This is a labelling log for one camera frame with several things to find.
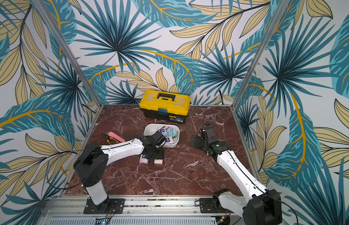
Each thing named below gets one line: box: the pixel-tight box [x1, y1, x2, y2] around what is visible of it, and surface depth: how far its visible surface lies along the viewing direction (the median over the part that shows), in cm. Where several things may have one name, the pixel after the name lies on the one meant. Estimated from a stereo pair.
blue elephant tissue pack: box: [166, 126, 173, 137], surface depth 100 cm
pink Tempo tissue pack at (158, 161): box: [153, 159, 163, 165], surface depth 88 cm
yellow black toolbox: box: [139, 89, 192, 123], surface depth 102 cm
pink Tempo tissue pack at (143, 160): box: [138, 153, 149, 165], surface depth 89 cm
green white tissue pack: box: [171, 128, 177, 139], surface depth 99 cm
